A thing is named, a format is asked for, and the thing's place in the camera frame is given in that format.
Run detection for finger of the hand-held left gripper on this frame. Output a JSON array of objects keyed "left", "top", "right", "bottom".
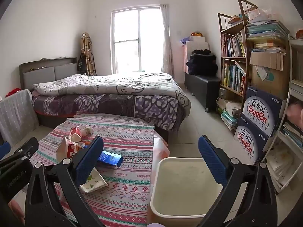
[
  {"left": 0, "top": 141, "right": 11, "bottom": 160},
  {"left": 0, "top": 137, "right": 39, "bottom": 172}
]

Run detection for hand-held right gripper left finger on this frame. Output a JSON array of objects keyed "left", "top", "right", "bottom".
[{"left": 25, "top": 136, "right": 105, "bottom": 227}]

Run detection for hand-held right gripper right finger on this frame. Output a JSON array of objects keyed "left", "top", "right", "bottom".
[{"left": 198, "top": 135, "right": 277, "bottom": 227}]

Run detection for white patterned wrapper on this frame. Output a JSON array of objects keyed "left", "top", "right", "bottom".
[{"left": 79, "top": 167, "right": 109, "bottom": 194}]

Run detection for large blue cardboard box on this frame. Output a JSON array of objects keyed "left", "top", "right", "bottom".
[{"left": 98, "top": 150, "right": 123, "bottom": 168}]

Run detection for red milk carton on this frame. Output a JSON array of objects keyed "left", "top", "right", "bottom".
[{"left": 56, "top": 137, "right": 82, "bottom": 162}]

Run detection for white plastic trash bin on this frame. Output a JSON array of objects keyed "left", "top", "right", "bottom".
[{"left": 150, "top": 157, "right": 224, "bottom": 227}]

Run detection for person's left forearm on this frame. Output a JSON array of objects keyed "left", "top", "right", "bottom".
[{"left": 8, "top": 199, "right": 26, "bottom": 226}]

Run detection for red and white paper cup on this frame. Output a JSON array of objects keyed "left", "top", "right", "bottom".
[{"left": 70, "top": 126, "right": 82, "bottom": 143}]

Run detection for white striped cloth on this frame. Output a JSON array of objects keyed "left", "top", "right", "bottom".
[{"left": 0, "top": 89, "right": 39, "bottom": 142}]

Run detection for blue water carton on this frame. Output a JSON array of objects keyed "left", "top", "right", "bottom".
[
  {"left": 234, "top": 118, "right": 273, "bottom": 166},
  {"left": 240, "top": 85, "right": 283, "bottom": 138}
]

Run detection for striped patterned tablecloth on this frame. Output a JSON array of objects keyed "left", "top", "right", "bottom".
[{"left": 30, "top": 116, "right": 155, "bottom": 227}]

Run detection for pile of books and boxes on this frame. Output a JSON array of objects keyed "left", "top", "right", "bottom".
[{"left": 216, "top": 87, "right": 242, "bottom": 131}]

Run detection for pink checked tablecloth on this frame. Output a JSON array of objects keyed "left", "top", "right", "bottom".
[{"left": 151, "top": 132, "right": 171, "bottom": 171}]

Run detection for red cloth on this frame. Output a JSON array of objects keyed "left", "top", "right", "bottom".
[{"left": 6, "top": 88, "right": 22, "bottom": 98}]

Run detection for purple patterned blanket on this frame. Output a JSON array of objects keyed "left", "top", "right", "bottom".
[{"left": 32, "top": 92, "right": 192, "bottom": 132}]

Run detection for stack of white booklets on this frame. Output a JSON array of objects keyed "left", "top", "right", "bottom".
[{"left": 266, "top": 143, "right": 297, "bottom": 191}]

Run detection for black storage bench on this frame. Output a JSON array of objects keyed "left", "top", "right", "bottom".
[{"left": 185, "top": 72, "right": 220, "bottom": 112}]

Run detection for bed with grey headboard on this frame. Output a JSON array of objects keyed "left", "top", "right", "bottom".
[{"left": 19, "top": 57, "right": 192, "bottom": 142}]

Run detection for white cartoon print quilt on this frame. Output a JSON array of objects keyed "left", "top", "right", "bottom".
[{"left": 32, "top": 72, "right": 180, "bottom": 98}]

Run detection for black bag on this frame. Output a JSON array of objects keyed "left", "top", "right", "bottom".
[{"left": 78, "top": 53, "right": 88, "bottom": 75}]

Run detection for pile of dark clothes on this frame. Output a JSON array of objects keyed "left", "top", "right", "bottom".
[{"left": 186, "top": 49, "right": 218, "bottom": 76}]

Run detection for white shelf rack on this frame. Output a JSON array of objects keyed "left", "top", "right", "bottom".
[{"left": 263, "top": 34, "right": 303, "bottom": 194}]

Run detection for beige plaid coat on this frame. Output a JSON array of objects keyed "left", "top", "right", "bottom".
[{"left": 80, "top": 32, "right": 94, "bottom": 76}]

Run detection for small cardboard box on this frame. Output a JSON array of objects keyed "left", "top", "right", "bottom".
[{"left": 250, "top": 51, "right": 284, "bottom": 72}]

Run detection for row of colourful books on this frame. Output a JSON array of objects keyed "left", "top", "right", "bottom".
[{"left": 222, "top": 30, "right": 247, "bottom": 58}]

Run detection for white foam boards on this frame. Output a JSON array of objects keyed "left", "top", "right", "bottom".
[{"left": 183, "top": 36, "right": 210, "bottom": 74}]

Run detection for light floral curtain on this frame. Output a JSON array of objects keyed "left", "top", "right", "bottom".
[{"left": 160, "top": 4, "right": 175, "bottom": 79}]

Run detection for window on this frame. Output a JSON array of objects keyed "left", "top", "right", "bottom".
[{"left": 111, "top": 5, "right": 164, "bottom": 75}]

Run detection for wooden bookshelf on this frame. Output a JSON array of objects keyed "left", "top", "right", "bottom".
[{"left": 217, "top": 0, "right": 259, "bottom": 101}]

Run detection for stack of books and papers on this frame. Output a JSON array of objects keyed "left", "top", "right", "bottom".
[{"left": 246, "top": 8, "right": 290, "bottom": 53}]

